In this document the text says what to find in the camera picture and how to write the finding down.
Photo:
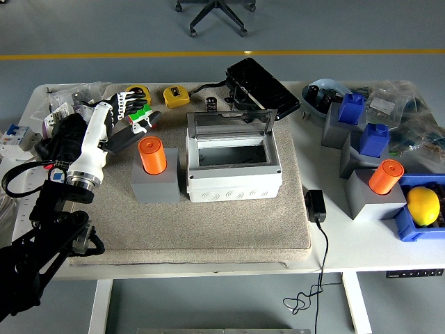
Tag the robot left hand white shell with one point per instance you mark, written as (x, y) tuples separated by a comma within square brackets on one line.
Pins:
[(92, 139)]

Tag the orange battery cylinder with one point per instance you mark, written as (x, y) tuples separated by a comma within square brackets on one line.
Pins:
[(152, 156), (384, 179)]

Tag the transparent hinged box lid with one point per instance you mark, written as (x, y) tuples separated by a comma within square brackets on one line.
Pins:
[(229, 121)]

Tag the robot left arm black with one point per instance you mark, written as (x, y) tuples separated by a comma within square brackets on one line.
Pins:
[(52, 205)]

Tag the black folded cloth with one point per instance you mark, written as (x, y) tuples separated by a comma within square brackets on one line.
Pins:
[(66, 139)]

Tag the white plug adapter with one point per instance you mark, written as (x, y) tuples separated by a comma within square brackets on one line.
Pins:
[(34, 141)]

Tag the large colourful puzzle cube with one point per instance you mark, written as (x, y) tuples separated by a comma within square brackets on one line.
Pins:
[(144, 112)]

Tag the round yellow tape measure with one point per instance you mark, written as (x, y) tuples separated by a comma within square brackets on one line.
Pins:
[(148, 95)]

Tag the white blue circuit breaker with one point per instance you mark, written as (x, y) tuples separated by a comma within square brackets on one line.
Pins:
[(12, 134)]

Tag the grey holder block round hole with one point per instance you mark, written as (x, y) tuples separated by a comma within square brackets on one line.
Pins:
[(156, 189)]

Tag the squarish yellow tape measure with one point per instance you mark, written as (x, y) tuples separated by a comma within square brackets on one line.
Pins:
[(175, 97)]

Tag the black capacitor cylinder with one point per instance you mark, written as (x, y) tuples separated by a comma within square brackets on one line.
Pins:
[(311, 92), (211, 103), (327, 99)]

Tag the grey-brown mat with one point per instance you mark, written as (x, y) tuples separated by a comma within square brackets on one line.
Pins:
[(208, 229)]

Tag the white table leg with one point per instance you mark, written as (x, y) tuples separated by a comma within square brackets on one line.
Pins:
[(358, 306), (101, 306)]

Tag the black flat power unit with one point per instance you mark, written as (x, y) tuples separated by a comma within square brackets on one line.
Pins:
[(264, 87)]

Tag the black office chair base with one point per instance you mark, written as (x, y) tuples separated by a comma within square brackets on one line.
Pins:
[(217, 8)]

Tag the small pronged plug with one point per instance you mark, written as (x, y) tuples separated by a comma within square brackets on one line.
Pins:
[(306, 116)]

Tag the black plug adapter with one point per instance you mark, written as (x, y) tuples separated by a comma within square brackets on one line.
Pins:
[(315, 205)]

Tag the light blue bowl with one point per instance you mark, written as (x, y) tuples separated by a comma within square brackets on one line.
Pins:
[(328, 83)]

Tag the blue bottle-shaped block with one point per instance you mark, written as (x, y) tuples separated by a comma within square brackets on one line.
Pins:
[(351, 111), (373, 141)]

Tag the clear bag pale parts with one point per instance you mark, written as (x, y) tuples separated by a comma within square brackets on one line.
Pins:
[(382, 102)]

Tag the clear bag dark parts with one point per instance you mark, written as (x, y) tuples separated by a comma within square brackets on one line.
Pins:
[(417, 132)]

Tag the blue plastic bin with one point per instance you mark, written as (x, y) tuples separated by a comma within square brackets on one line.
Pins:
[(406, 226)]

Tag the yellow lemon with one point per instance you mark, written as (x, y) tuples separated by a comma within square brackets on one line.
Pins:
[(422, 207)]

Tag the black table control panel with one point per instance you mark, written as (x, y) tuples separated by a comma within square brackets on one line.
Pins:
[(413, 273)]

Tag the grey plastic enclosure box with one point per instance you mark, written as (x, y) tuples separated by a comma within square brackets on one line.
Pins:
[(233, 189)]

